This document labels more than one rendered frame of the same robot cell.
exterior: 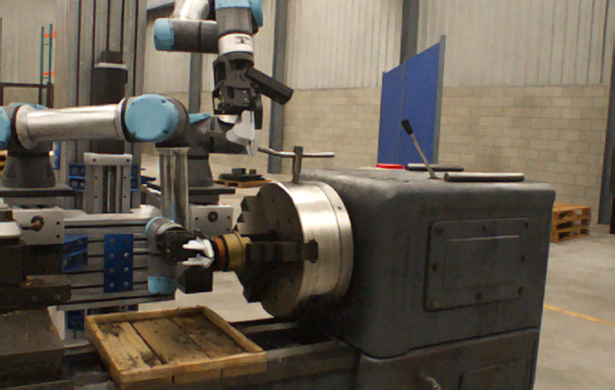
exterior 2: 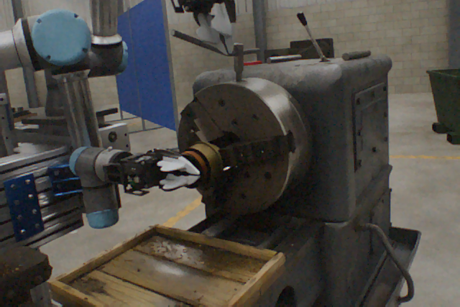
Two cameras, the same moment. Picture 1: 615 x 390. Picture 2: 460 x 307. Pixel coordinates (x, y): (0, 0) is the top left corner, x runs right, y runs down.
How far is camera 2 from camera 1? 0.74 m
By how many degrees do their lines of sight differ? 26
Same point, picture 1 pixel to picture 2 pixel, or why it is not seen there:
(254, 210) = (202, 116)
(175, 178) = (84, 104)
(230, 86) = not seen: outside the picture
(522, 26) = not seen: outside the picture
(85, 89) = not seen: outside the picture
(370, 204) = (316, 88)
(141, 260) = (46, 197)
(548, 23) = not seen: outside the picture
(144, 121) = (57, 40)
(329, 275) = (302, 160)
